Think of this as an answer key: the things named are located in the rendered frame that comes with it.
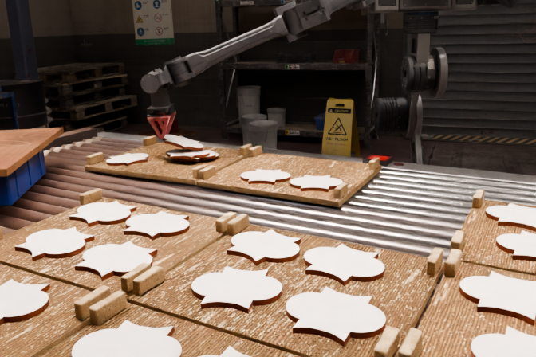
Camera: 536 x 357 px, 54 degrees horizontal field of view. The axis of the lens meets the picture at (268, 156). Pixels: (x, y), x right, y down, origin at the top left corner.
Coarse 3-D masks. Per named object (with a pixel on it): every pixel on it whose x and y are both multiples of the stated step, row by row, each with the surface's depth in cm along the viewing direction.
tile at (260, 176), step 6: (246, 174) 143; (252, 174) 143; (258, 174) 142; (264, 174) 142; (270, 174) 142; (276, 174) 142; (282, 174) 142; (288, 174) 142; (246, 180) 139; (252, 180) 137; (258, 180) 137; (264, 180) 137; (270, 180) 136; (276, 180) 138; (282, 180) 138; (288, 180) 139
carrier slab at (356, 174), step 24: (240, 168) 152; (264, 168) 151; (288, 168) 151; (312, 168) 150; (336, 168) 149; (360, 168) 149; (240, 192) 135; (264, 192) 132; (288, 192) 130; (312, 192) 129
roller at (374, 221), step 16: (80, 176) 157; (96, 176) 155; (176, 192) 140; (192, 192) 138; (208, 192) 136; (272, 208) 126; (288, 208) 124; (304, 208) 123; (368, 224) 115; (384, 224) 113; (400, 224) 112; (416, 224) 111
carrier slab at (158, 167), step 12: (156, 144) 186; (168, 144) 185; (156, 156) 169; (228, 156) 166; (240, 156) 166; (96, 168) 158; (108, 168) 156; (120, 168) 156; (132, 168) 155; (144, 168) 155; (156, 168) 155; (168, 168) 154; (180, 168) 154; (192, 168) 154; (216, 168) 153; (168, 180) 146; (180, 180) 144; (192, 180) 143
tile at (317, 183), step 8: (304, 176) 139; (312, 176) 139; (320, 176) 139; (328, 176) 139; (296, 184) 132; (304, 184) 132; (312, 184) 132; (320, 184) 132; (328, 184) 132; (336, 184) 132
